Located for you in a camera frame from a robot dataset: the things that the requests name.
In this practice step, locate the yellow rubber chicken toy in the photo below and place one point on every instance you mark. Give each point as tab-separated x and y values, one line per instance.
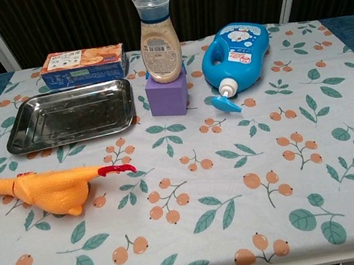
47	191

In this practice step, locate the stainless steel rectangular tray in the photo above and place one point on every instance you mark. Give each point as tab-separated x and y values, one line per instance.
69	116

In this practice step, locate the purple foam cube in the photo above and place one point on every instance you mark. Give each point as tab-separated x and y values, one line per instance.
166	98

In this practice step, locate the floral fruit print tablecloth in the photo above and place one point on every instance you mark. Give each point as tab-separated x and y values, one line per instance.
206	185

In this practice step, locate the beige sauce bottle clear cap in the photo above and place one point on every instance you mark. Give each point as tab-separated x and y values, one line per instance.
160	50

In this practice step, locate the blue pump detergent bottle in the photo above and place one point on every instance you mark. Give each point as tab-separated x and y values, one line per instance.
236	61

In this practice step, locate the orange and blue biscuit box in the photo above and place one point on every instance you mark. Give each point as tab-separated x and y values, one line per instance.
84	66

